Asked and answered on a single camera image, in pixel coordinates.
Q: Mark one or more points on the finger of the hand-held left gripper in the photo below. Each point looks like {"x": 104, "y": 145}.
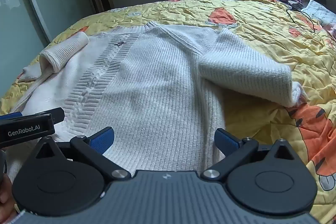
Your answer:
{"x": 56, "y": 115}
{"x": 9, "y": 116}

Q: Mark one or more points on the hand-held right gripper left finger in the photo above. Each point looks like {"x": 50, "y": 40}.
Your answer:
{"x": 103, "y": 140}

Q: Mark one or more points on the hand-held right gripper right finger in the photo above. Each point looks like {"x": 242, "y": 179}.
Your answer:
{"x": 225, "y": 140}

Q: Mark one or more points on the white knit sweater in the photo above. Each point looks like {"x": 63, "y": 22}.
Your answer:
{"x": 157, "y": 87}

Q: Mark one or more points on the person's left hand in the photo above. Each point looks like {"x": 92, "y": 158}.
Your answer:
{"x": 5, "y": 197}

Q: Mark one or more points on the yellow printed quilt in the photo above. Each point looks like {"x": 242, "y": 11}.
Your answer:
{"x": 275, "y": 37}

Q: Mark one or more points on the pink cloth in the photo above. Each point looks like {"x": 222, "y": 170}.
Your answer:
{"x": 333, "y": 31}

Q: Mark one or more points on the light patterned pillow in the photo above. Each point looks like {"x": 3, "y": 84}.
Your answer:
{"x": 321, "y": 11}

